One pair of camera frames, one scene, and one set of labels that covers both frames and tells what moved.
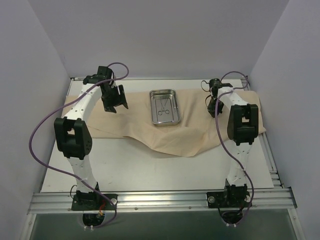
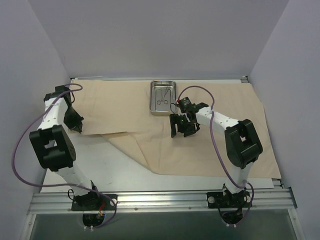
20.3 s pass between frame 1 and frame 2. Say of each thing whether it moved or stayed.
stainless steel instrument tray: moved
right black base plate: stayed
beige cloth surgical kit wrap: moved
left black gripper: moved
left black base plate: stayed
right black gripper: moved
